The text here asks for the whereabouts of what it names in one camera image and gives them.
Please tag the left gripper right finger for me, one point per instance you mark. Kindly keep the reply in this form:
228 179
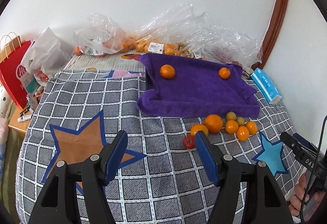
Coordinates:
264 201

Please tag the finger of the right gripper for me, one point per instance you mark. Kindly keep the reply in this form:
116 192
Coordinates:
298 145

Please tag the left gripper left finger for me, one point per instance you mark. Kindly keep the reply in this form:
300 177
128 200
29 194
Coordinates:
57 201

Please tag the small orange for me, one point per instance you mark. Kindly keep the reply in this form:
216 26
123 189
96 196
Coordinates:
252 128
242 133

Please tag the small orange front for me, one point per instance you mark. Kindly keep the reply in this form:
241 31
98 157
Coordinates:
242 133

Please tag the greenish yellow small fruit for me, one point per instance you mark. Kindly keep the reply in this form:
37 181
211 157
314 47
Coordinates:
230 116

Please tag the big round orange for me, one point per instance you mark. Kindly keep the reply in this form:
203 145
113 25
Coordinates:
213 123

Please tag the small red fruit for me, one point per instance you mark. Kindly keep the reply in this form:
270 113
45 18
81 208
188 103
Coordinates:
189 142

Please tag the orange with green patch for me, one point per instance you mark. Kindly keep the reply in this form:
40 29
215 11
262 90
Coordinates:
199 127

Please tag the orange with stem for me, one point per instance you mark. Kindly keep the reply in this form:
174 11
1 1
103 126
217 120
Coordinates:
224 73

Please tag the large orange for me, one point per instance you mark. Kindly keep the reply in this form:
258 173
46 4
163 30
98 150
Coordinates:
167 72

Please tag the small orange kumquat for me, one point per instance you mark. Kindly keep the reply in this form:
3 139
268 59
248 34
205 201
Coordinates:
231 126

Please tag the right hand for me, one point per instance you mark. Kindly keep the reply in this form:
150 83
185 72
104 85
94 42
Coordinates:
296 197

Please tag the blue tissue pack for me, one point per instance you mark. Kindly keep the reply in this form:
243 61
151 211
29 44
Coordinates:
266 86

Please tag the wooden side table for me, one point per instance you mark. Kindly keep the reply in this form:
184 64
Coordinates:
19 127

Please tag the clear bag of red fruit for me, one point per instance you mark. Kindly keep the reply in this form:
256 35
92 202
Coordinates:
226 46

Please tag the purple towel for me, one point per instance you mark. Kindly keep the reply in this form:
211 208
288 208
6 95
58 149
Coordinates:
196 90

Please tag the newspaper sheet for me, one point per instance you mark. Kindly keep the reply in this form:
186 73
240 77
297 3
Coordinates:
121 61

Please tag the white plastic bag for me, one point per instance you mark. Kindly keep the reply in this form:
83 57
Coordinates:
42 60

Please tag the red paper shopping bag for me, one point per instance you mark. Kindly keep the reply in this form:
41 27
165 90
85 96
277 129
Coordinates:
11 70

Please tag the clear bag of tangerines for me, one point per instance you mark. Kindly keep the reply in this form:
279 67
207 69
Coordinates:
103 37

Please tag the clear bag of kumquats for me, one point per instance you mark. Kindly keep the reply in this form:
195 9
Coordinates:
174 31

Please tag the brown wooden door frame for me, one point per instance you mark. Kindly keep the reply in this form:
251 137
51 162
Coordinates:
272 33

